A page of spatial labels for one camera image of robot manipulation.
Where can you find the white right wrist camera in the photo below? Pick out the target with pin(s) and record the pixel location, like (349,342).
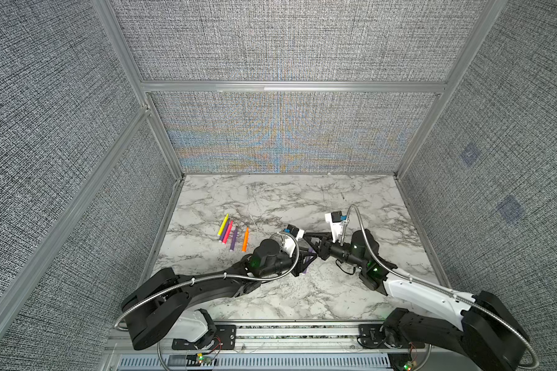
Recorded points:
(337,221)

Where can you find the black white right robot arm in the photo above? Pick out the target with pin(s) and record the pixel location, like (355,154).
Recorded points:
(479,327)

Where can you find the yellow highlighter pen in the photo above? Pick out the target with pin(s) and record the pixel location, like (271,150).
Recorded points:
(223,225)

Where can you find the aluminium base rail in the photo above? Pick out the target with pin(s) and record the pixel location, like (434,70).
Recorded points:
(282,345)

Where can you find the orange pen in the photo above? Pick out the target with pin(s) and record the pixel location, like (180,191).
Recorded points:
(245,240)

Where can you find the purple pen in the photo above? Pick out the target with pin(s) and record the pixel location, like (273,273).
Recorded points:
(309,258)
(234,238)
(225,230)

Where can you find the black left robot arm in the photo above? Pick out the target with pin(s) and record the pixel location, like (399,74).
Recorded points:
(150,312)

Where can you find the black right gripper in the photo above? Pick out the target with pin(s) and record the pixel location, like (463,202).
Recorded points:
(326,246)

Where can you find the pink red pen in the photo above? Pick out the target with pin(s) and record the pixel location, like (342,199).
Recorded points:
(227,231)

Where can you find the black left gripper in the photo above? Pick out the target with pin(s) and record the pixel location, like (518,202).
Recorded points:
(299,265)

